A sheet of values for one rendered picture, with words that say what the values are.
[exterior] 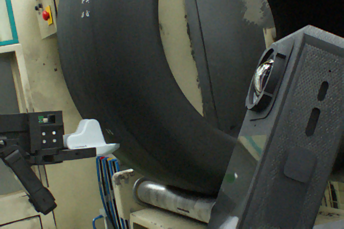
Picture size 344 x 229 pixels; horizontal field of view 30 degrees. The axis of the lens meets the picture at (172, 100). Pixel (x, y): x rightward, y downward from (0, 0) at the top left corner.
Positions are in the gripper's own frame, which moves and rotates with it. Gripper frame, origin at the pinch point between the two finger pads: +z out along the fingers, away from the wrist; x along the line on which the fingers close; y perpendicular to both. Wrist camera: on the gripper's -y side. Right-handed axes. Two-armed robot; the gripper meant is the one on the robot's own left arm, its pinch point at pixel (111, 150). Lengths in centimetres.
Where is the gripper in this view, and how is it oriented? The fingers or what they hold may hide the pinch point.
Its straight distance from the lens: 105.8
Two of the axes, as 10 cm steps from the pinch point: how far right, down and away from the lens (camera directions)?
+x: -4.0, 0.3, 9.1
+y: -0.7, -10.0, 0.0
